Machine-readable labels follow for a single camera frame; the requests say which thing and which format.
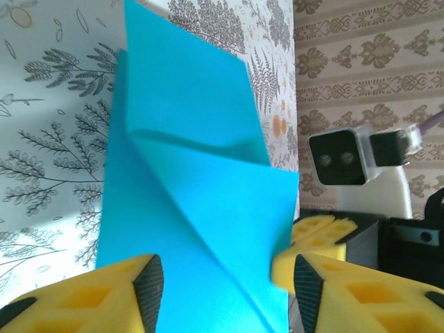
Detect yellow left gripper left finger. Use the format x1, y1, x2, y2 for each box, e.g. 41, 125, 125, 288
0, 253, 164, 333

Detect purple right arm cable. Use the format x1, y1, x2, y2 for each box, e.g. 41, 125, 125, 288
420, 106, 444, 133

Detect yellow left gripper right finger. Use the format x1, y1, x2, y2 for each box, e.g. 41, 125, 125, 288
270, 251, 444, 333

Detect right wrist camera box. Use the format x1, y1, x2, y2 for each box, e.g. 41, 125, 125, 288
307, 124, 429, 220

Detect teal cloth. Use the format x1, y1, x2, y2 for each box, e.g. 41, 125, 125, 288
95, 0, 301, 333

